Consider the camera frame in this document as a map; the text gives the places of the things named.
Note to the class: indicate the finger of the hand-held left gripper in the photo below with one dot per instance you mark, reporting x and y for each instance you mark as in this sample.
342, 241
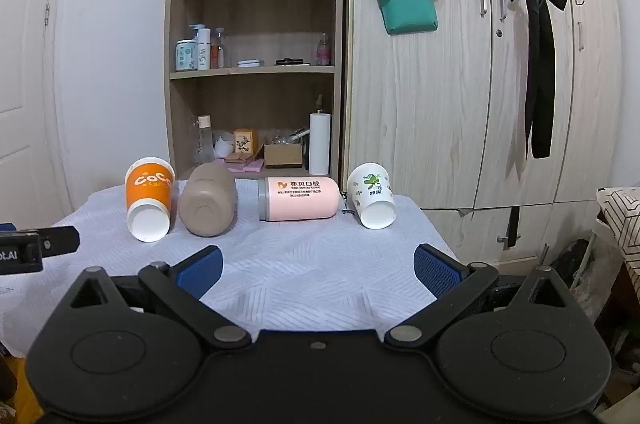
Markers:
57, 240

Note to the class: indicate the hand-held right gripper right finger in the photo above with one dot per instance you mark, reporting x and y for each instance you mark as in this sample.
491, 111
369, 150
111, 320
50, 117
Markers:
437, 274

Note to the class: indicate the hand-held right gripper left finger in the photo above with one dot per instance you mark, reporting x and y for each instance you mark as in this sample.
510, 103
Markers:
200, 271

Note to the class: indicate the brown tumbler cup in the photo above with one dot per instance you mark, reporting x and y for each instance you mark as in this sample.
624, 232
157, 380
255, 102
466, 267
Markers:
207, 199

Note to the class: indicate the orange paper cup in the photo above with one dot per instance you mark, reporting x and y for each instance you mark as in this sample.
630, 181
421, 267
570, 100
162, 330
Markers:
147, 191

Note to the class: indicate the white cup with green print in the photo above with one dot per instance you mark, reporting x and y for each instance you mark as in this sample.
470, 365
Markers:
370, 194

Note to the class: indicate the pink tumbler cup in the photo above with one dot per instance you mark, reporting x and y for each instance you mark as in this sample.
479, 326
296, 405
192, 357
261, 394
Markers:
300, 199

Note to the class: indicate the white quilted table cloth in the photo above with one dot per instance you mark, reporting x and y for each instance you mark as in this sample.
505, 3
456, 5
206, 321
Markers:
300, 264

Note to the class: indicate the pink notebook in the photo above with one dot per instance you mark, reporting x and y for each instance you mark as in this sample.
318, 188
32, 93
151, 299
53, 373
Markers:
247, 165

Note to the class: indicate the clear glass bottle beige cap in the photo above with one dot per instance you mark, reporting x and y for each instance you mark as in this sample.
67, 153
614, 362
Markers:
204, 143

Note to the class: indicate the yellow floral box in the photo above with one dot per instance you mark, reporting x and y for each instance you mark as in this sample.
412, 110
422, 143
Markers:
246, 142

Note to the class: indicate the black bag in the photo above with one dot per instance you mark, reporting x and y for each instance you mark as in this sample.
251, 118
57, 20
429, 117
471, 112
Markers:
575, 269

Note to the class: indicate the small cardboard box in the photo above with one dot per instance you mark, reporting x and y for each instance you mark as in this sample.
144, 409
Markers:
283, 155

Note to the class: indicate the white door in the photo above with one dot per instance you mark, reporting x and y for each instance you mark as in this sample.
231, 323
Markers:
25, 78

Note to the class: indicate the light wood wardrobe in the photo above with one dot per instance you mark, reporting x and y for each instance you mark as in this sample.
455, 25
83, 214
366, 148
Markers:
425, 103

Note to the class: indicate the white cylinder dispenser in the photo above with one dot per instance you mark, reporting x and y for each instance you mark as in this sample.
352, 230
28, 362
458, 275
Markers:
319, 143

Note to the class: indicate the black and white patterned cushion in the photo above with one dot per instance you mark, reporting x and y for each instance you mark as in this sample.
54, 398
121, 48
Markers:
622, 224

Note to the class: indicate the flat white tin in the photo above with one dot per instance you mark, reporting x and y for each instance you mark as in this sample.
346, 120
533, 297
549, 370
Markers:
250, 63

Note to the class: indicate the green label jar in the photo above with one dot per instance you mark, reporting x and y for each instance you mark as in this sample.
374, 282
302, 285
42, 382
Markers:
185, 56

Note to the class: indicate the clear bottle with orange liquid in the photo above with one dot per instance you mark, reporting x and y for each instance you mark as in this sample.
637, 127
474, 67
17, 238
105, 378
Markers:
217, 51

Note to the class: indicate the white pump bottle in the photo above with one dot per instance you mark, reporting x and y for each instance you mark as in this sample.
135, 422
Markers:
202, 48

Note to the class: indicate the flat black case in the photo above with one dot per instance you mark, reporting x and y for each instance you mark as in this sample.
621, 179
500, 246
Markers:
290, 61

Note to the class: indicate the black ribbon bow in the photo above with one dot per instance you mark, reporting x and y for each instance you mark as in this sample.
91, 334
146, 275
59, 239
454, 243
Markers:
540, 53

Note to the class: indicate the wooden shelf unit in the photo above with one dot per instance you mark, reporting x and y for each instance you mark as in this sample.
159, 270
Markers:
181, 28

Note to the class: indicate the small pink bottle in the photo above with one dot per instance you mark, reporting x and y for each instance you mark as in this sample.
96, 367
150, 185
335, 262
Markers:
323, 51

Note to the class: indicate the teal pouch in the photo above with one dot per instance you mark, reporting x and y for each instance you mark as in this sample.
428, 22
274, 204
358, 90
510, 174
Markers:
407, 6

